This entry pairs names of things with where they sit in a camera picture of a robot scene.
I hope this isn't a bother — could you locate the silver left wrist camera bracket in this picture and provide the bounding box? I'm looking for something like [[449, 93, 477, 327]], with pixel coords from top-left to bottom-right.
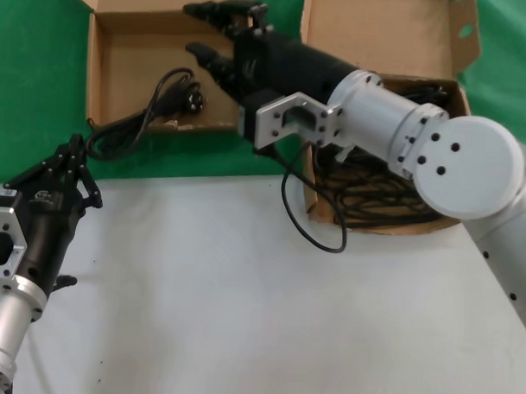
[[0, 190, 30, 291]]

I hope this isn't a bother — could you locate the large torn cardboard box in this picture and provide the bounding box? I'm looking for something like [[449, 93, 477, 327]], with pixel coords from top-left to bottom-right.
[[292, 0, 478, 238]]

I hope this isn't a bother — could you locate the small open cardboard box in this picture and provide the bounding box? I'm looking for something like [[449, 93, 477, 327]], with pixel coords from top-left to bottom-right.
[[61, 0, 262, 141]]

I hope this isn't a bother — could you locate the green cloth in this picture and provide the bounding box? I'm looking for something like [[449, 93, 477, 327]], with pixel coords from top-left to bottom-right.
[[0, 0, 526, 203]]

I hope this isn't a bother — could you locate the black left arm cable connector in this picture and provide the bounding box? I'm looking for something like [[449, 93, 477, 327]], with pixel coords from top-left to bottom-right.
[[52, 274, 78, 293]]

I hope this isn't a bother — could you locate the black right arm robot cable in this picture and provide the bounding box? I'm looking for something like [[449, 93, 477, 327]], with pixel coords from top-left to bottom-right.
[[249, 138, 358, 256]]

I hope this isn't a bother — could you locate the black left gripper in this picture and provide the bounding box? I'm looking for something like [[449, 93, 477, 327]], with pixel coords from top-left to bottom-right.
[[0, 131, 106, 296]]

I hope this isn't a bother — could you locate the black power cord with plug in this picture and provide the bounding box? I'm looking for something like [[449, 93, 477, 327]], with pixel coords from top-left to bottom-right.
[[85, 64, 206, 164]]

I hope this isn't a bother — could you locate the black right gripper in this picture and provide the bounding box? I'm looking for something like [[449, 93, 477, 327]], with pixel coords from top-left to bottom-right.
[[179, 0, 361, 109]]

